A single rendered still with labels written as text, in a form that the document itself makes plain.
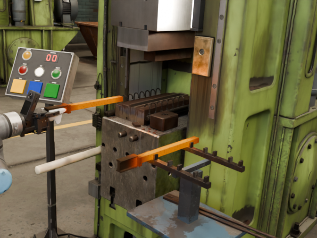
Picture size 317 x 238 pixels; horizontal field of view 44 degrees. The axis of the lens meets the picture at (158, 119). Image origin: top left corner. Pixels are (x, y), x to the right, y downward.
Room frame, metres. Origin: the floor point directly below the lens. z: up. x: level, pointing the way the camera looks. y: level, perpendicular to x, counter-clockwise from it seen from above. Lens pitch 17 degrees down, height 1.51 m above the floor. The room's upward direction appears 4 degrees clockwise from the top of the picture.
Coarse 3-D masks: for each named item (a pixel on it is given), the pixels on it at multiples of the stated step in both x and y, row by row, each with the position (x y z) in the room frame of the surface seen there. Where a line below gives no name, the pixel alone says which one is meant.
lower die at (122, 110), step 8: (152, 96) 2.14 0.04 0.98; (160, 96) 2.11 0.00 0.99; (176, 96) 2.10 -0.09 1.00; (184, 96) 2.14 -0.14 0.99; (120, 104) 1.93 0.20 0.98; (128, 104) 1.90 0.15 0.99; (144, 104) 1.89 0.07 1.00; (152, 104) 1.93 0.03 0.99; (160, 104) 1.94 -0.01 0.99; (168, 104) 1.95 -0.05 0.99; (176, 104) 2.01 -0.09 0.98; (184, 104) 2.06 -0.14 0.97; (120, 112) 1.91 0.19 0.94; (128, 112) 1.88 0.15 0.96; (136, 112) 1.84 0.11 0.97; (144, 112) 1.81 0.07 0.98; (152, 112) 1.86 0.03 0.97; (184, 112) 2.07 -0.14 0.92; (136, 120) 1.84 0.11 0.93; (144, 120) 1.82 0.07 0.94
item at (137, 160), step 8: (192, 136) 1.60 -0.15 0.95; (168, 144) 1.48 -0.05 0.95; (176, 144) 1.49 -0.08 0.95; (184, 144) 1.52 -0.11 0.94; (152, 152) 1.39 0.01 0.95; (160, 152) 1.41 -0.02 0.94; (168, 152) 1.45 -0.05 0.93; (120, 160) 1.27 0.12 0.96; (128, 160) 1.30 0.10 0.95; (136, 160) 1.33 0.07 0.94; (144, 160) 1.35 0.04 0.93; (120, 168) 1.27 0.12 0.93; (128, 168) 1.29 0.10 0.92
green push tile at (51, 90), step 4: (48, 84) 2.03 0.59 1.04; (52, 84) 2.03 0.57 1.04; (56, 84) 2.03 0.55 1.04; (48, 88) 2.02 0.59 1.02; (52, 88) 2.02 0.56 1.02; (56, 88) 2.01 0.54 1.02; (44, 92) 2.02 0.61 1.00; (48, 92) 2.01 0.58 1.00; (52, 92) 2.01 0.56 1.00; (56, 92) 2.00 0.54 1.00; (44, 96) 2.00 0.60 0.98; (48, 96) 2.00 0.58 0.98; (52, 96) 1.99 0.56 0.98; (56, 96) 1.99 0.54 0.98
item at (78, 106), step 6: (114, 96) 1.78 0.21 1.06; (120, 96) 1.79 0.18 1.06; (78, 102) 1.62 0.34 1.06; (84, 102) 1.62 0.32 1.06; (90, 102) 1.63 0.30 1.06; (96, 102) 1.66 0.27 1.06; (102, 102) 1.69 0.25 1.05; (108, 102) 1.72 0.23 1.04; (114, 102) 1.74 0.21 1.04; (48, 108) 1.48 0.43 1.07; (54, 108) 1.49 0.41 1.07; (66, 108) 1.54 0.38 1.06; (72, 108) 1.56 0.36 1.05; (78, 108) 1.59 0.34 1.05; (84, 108) 1.61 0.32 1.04
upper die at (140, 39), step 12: (120, 36) 1.92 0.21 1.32; (132, 36) 1.88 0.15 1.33; (144, 36) 1.83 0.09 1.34; (156, 36) 1.86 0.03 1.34; (168, 36) 1.93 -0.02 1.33; (180, 36) 2.00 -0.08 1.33; (192, 36) 2.08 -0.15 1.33; (132, 48) 1.87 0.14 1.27; (144, 48) 1.82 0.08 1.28; (156, 48) 1.86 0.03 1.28; (168, 48) 1.93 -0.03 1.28; (180, 48) 2.00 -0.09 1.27
